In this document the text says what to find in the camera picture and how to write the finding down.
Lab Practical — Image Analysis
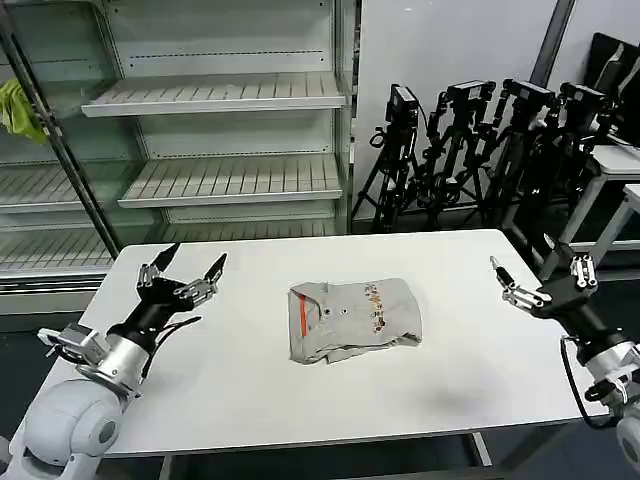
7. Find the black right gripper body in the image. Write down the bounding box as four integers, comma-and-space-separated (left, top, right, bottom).
533, 272, 625, 352

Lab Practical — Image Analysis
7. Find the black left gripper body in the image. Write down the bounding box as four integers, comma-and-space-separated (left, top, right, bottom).
106, 276, 195, 347

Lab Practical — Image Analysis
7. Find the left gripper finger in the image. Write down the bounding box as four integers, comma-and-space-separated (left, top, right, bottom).
137, 242, 181, 290
174, 252, 229, 307

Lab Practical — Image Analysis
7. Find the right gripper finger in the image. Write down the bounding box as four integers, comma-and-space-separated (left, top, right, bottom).
489, 255, 554, 311
547, 234, 600, 292

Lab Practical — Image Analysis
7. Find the grey printed t-shirt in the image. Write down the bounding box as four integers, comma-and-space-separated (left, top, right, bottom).
287, 276, 424, 366

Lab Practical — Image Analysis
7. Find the white work table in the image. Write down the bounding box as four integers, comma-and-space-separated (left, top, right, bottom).
59, 228, 626, 459

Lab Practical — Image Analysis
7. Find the shelf unit behind glass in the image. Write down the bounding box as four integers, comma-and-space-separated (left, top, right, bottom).
0, 0, 169, 311

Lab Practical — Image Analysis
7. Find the black monitor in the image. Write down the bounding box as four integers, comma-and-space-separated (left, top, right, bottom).
585, 30, 640, 146

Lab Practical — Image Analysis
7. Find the yellow-green cloth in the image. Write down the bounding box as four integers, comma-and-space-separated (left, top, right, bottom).
0, 78, 49, 146

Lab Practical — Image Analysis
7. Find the white open shelf unit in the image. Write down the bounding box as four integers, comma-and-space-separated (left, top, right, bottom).
80, 0, 365, 239

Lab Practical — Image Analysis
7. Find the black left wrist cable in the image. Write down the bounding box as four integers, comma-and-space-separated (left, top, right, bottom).
141, 314, 204, 382

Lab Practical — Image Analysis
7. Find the black camera tripod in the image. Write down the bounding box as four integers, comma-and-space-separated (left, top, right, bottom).
538, 80, 625, 251
349, 83, 424, 232
418, 78, 497, 229
483, 77, 560, 239

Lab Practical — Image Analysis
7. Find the grey wall column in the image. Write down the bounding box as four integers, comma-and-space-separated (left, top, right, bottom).
528, 0, 577, 87

